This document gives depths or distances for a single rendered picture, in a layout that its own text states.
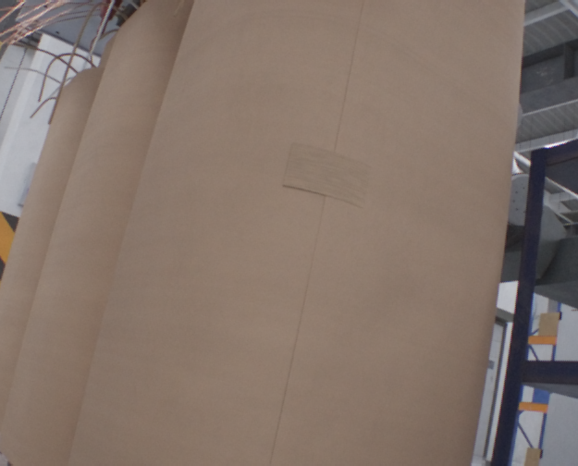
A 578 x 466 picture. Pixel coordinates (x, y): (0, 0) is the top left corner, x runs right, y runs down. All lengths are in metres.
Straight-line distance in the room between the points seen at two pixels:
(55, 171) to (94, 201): 0.46
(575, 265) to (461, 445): 2.06
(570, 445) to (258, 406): 5.43
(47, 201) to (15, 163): 4.72
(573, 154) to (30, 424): 0.98
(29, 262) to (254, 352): 0.95
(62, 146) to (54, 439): 0.76
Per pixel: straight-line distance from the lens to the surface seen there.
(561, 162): 1.15
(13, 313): 1.51
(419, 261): 0.74
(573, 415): 6.00
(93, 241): 1.08
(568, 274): 2.83
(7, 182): 6.22
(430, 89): 0.81
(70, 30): 2.15
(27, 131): 6.35
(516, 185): 2.46
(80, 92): 1.63
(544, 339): 10.14
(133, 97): 1.16
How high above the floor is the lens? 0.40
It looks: 15 degrees up
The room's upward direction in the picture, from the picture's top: 12 degrees clockwise
